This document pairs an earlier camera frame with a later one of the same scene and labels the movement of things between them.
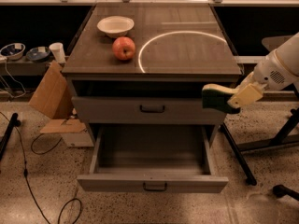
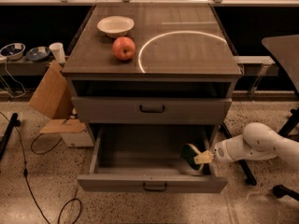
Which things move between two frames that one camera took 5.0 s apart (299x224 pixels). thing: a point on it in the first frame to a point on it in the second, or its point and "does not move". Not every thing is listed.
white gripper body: x=270 y=71 to x=221 y=152
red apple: x=123 y=48 does not move
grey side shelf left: x=24 y=66 does not move
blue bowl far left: x=13 y=50 does not move
